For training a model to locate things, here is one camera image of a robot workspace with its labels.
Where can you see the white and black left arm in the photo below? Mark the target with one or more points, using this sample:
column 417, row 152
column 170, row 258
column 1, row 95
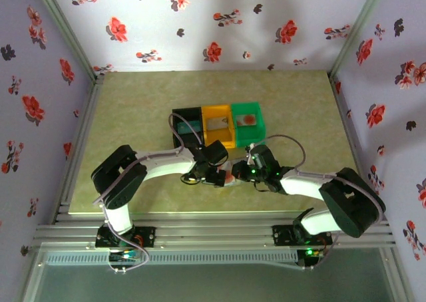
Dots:
column 166, row 165

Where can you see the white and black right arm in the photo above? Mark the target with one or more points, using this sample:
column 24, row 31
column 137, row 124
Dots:
column 303, row 184

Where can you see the white VIP card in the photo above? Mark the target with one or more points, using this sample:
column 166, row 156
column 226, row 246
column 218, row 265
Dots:
column 218, row 122

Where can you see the teal card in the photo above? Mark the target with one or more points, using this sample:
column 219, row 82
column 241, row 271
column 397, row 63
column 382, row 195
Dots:
column 188, row 127

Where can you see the green plastic bin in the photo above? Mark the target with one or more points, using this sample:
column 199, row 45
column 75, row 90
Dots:
column 249, row 135

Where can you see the yellow plastic bin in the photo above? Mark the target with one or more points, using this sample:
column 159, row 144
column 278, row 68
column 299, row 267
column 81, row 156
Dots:
column 218, row 139

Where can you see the black plastic bin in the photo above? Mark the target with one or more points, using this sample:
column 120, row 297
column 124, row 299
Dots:
column 186, row 112

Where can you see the control circuit board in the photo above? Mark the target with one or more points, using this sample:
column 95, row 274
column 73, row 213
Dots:
column 309, row 252
column 128, row 255

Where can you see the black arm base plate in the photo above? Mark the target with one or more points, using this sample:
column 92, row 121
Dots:
column 281, row 235
column 148, row 237

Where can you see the aluminium table side rail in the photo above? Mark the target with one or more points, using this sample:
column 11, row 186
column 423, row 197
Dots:
column 93, row 99
column 344, row 122

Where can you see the aluminium frame post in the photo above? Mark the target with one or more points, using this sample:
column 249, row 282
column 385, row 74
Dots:
column 68, row 32
column 355, row 32

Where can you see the aluminium lower frame rail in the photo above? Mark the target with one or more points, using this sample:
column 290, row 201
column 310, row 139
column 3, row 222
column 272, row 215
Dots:
column 401, row 282
column 31, row 275

